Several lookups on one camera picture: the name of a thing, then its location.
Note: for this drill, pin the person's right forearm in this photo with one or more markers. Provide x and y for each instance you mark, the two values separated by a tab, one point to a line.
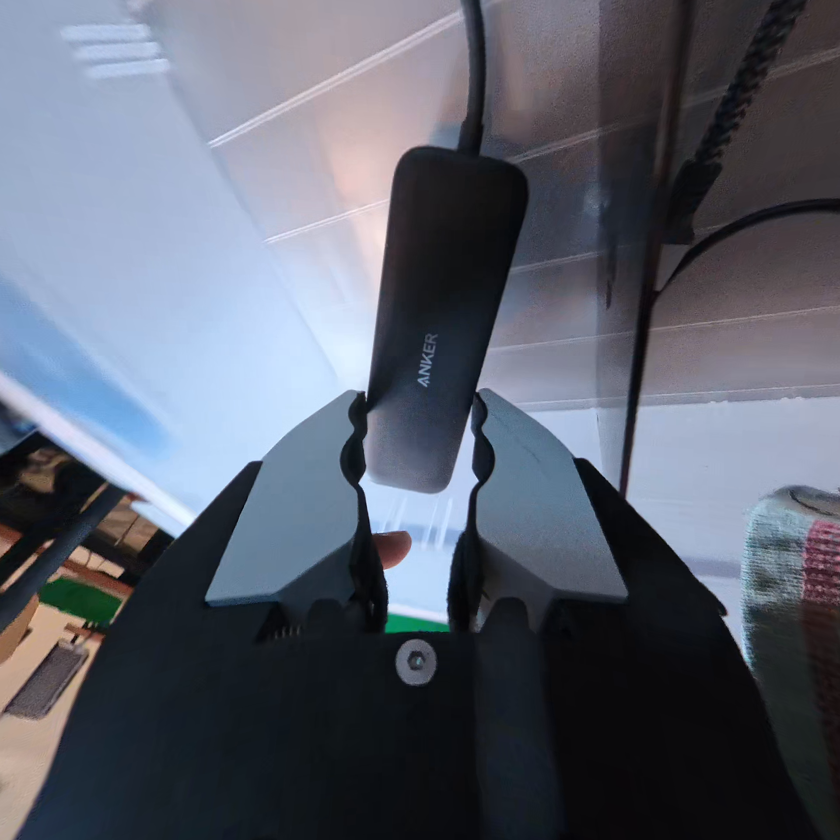
787	623

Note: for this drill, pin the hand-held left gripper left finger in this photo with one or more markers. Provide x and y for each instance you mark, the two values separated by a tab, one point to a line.
289	525

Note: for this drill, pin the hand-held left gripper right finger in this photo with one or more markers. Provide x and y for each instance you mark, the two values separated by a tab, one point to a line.
544	518

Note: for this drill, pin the green mat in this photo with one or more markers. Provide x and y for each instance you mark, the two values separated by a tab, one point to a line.
82	600

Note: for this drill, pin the grey flat device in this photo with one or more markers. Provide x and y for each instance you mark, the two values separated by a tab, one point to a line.
46	679

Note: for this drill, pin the dark grey slim usb hub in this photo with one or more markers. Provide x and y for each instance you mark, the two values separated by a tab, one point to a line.
446	295

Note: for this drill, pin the person's left hand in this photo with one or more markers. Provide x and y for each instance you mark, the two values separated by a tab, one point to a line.
394	548

